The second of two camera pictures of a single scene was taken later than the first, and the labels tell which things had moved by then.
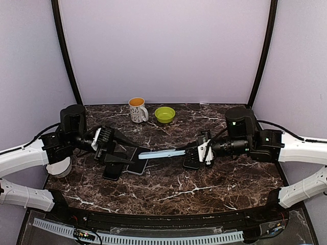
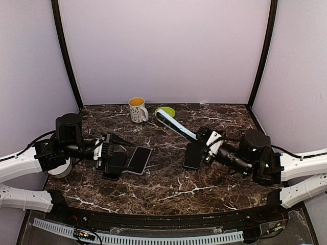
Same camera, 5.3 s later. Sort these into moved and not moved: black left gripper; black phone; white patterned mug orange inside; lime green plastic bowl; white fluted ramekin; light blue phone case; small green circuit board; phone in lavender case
Moved: light blue phone case; black left gripper; black phone
Not moved: lime green plastic bowl; small green circuit board; white patterned mug orange inside; phone in lavender case; white fluted ramekin
